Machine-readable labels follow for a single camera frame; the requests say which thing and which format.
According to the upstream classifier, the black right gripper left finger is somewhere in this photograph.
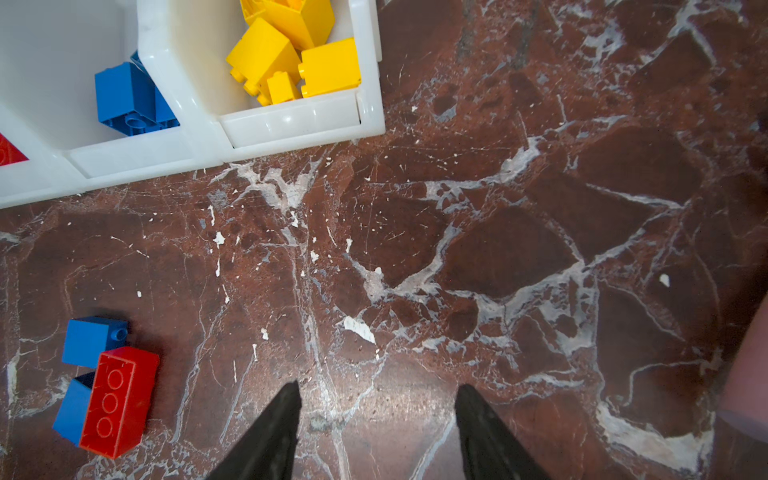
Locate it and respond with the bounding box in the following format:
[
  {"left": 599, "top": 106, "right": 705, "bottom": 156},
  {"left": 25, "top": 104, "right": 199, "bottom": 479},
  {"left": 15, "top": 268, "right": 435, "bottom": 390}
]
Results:
[{"left": 206, "top": 381, "right": 302, "bottom": 480}]

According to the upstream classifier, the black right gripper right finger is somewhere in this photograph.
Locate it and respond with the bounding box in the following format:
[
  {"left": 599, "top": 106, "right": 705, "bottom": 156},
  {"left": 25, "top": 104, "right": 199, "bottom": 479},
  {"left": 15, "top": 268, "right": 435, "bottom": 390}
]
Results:
[{"left": 455, "top": 384, "right": 549, "bottom": 480}]

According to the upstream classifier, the long red lego brick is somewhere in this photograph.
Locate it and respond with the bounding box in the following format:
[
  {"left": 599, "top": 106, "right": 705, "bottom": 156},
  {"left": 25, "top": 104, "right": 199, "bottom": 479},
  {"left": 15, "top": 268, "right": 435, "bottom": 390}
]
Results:
[{"left": 79, "top": 346, "right": 159, "bottom": 459}]

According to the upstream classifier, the blue lego brick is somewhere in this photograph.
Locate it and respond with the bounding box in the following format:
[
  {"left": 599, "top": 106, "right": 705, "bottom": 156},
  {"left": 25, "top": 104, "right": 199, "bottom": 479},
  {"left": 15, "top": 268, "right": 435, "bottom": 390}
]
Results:
[
  {"left": 62, "top": 316, "right": 128, "bottom": 369},
  {"left": 53, "top": 371, "right": 96, "bottom": 447},
  {"left": 94, "top": 51, "right": 180, "bottom": 136}
]

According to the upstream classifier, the left white bin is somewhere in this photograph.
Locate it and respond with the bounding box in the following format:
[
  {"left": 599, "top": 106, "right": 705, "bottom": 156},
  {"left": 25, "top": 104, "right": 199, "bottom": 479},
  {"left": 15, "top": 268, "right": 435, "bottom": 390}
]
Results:
[{"left": 1, "top": 105, "right": 71, "bottom": 209}]

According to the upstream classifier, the white bin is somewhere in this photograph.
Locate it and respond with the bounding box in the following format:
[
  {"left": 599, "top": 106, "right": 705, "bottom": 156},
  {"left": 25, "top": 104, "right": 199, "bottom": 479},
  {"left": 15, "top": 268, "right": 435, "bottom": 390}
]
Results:
[
  {"left": 1, "top": 105, "right": 71, "bottom": 209},
  {"left": 1, "top": 1, "right": 221, "bottom": 207},
  {"left": 137, "top": 1, "right": 385, "bottom": 162}
]

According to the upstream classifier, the small yellow lego brick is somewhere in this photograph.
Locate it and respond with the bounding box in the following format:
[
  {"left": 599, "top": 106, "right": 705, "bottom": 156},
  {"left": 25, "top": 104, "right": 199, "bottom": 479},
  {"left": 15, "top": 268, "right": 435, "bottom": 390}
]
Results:
[{"left": 257, "top": 71, "right": 301, "bottom": 106}]

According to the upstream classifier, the yellow lego brick in bin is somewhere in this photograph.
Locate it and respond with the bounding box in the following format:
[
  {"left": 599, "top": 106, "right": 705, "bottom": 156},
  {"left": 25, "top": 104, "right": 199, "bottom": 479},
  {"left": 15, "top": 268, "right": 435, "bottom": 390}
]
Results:
[{"left": 226, "top": 18, "right": 300, "bottom": 104}]

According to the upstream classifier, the right white bin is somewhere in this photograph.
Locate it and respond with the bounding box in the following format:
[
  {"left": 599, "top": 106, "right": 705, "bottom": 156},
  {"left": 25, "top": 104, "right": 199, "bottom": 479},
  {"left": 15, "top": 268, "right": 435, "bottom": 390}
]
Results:
[{"left": 137, "top": 1, "right": 385, "bottom": 162}]

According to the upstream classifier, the middle white bin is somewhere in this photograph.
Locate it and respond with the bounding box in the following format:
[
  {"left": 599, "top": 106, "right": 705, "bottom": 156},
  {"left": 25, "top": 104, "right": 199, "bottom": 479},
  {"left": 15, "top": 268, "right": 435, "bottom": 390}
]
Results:
[{"left": 1, "top": 1, "right": 221, "bottom": 207}]

